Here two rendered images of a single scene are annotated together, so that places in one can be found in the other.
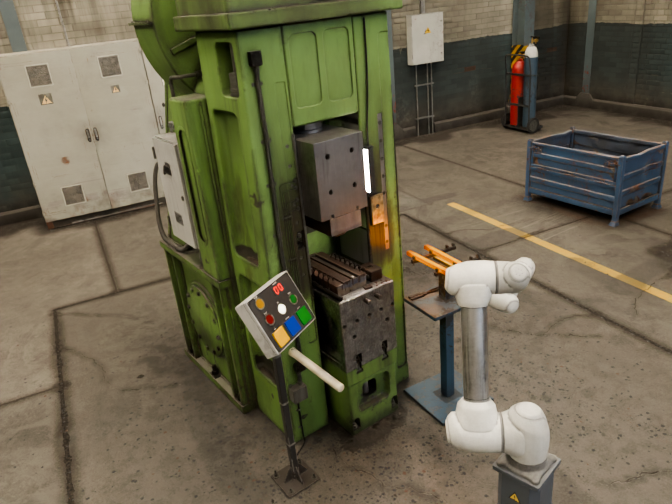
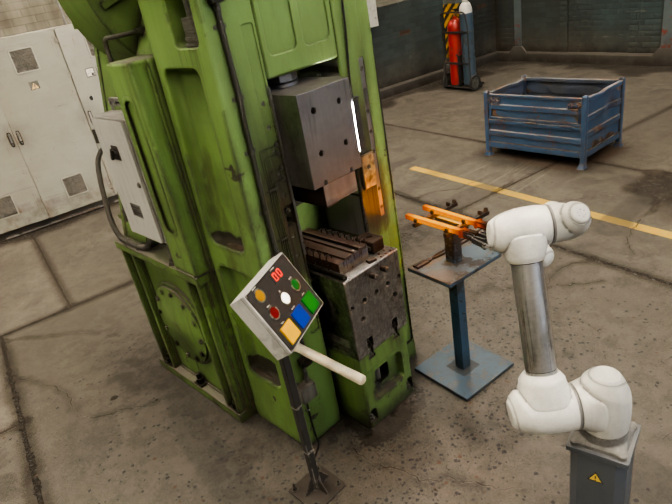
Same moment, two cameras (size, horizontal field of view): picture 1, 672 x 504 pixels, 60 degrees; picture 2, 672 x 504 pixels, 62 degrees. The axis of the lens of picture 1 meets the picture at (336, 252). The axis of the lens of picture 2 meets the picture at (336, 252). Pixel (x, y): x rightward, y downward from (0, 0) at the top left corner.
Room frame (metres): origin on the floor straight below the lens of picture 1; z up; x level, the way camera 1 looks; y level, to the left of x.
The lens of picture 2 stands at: (0.47, 0.25, 2.19)
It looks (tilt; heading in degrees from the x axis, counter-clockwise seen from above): 27 degrees down; 354
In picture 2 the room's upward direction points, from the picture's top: 11 degrees counter-clockwise
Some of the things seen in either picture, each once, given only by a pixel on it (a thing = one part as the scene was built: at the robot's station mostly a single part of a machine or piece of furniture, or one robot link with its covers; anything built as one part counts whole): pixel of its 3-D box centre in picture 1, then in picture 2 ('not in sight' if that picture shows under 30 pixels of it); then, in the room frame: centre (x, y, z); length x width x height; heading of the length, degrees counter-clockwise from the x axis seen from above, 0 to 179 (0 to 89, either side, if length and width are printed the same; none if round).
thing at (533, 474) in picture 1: (529, 454); (605, 425); (1.79, -0.70, 0.63); 0.22 x 0.18 x 0.06; 134
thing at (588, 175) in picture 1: (591, 172); (551, 118); (6.00, -2.86, 0.36); 1.20 x 0.80 x 0.72; 29
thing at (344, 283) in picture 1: (329, 272); (323, 250); (2.97, 0.05, 0.96); 0.42 x 0.20 x 0.09; 34
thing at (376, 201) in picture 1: (376, 209); (368, 170); (3.08, -0.25, 1.27); 0.09 x 0.02 x 0.17; 124
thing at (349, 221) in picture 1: (322, 213); (309, 182); (2.97, 0.05, 1.32); 0.42 x 0.20 x 0.10; 34
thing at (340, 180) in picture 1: (324, 167); (305, 127); (2.99, 0.02, 1.56); 0.42 x 0.39 x 0.40; 34
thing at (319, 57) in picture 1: (298, 69); (261, 12); (3.12, 0.10, 2.06); 0.44 x 0.41 x 0.47; 34
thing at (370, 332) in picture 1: (340, 309); (338, 289); (3.01, 0.01, 0.69); 0.56 x 0.38 x 0.45; 34
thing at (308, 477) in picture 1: (294, 471); (315, 481); (2.41, 0.35, 0.05); 0.22 x 0.22 x 0.09; 34
